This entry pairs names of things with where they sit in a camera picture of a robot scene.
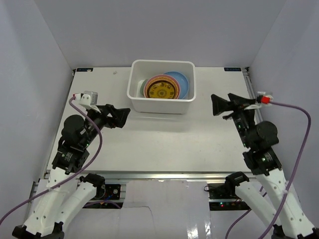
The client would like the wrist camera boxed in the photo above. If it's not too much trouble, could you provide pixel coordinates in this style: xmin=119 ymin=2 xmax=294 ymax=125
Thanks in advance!
xmin=73 ymin=91 xmax=101 ymax=113
xmin=244 ymin=92 xmax=273 ymax=110

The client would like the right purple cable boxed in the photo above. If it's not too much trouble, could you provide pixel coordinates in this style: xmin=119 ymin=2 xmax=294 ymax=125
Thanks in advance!
xmin=225 ymin=99 xmax=312 ymax=239

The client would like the blue round plate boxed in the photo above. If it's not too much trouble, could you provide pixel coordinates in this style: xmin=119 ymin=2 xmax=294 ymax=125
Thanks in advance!
xmin=164 ymin=71 xmax=189 ymax=100

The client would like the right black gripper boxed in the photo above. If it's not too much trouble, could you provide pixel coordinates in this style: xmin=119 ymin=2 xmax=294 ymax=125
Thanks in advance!
xmin=210 ymin=93 xmax=257 ymax=147

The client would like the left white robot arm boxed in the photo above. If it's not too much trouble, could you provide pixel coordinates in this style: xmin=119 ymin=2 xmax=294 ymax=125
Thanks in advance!
xmin=12 ymin=104 xmax=131 ymax=239

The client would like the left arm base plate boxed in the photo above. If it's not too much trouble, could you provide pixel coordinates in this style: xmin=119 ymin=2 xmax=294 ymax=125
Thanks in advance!
xmin=80 ymin=173 xmax=121 ymax=209

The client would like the orange woven round plate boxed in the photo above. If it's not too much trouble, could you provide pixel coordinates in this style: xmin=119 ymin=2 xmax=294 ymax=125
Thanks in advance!
xmin=145 ymin=76 xmax=180 ymax=100

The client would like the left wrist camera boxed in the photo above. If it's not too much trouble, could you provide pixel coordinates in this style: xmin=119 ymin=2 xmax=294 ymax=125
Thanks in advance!
xmin=73 ymin=91 xmax=101 ymax=113

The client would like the teal rectangular divided plate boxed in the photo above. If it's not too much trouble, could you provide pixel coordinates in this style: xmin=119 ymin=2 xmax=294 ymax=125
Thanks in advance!
xmin=137 ymin=79 xmax=148 ymax=98

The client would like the right blue corner label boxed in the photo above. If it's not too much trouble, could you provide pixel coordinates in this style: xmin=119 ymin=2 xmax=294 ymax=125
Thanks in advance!
xmin=224 ymin=67 xmax=242 ymax=72

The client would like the pink round plate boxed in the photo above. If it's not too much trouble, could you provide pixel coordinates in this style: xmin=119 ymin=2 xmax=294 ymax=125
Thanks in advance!
xmin=143 ymin=74 xmax=181 ymax=100

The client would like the brown gold patterned plate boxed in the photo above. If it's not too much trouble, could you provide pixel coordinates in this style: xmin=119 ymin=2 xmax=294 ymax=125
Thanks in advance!
xmin=145 ymin=81 xmax=179 ymax=99

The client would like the blue corner label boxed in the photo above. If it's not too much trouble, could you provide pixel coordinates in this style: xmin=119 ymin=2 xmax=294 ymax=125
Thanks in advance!
xmin=224 ymin=67 xmax=242 ymax=72
xmin=76 ymin=68 xmax=94 ymax=72

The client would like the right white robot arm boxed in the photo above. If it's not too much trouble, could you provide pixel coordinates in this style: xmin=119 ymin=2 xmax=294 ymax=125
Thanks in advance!
xmin=211 ymin=92 xmax=319 ymax=239

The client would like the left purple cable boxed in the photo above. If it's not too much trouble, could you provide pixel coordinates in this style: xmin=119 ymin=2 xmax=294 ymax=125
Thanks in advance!
xmin=0 ymin=96 xmax=123 ymax=226

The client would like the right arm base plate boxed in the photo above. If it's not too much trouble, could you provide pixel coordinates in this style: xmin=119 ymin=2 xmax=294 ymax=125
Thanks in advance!
xmin=203 ymin=183 xmax=250 ymax=211

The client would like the purple cable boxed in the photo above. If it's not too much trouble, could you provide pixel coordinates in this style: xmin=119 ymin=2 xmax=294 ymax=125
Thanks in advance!
xmin=0 ymin=96 xmax=123 ymax=226
xmin=225 ymin=99 xmax=312 ymax=239

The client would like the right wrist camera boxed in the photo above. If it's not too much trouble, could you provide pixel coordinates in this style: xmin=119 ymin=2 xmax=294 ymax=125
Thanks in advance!
xmin=244 ymin=92 xmax=273 ymax=110

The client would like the white plastic bin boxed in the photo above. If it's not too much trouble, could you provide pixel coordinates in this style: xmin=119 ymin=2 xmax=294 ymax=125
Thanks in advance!
xmin=127 ymin=60 xmax=196 ymax=114

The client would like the left blue corner label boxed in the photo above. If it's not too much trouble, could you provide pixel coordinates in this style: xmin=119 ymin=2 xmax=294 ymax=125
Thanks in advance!
xmin=76 ymin=68 xmax=94 ymax=72

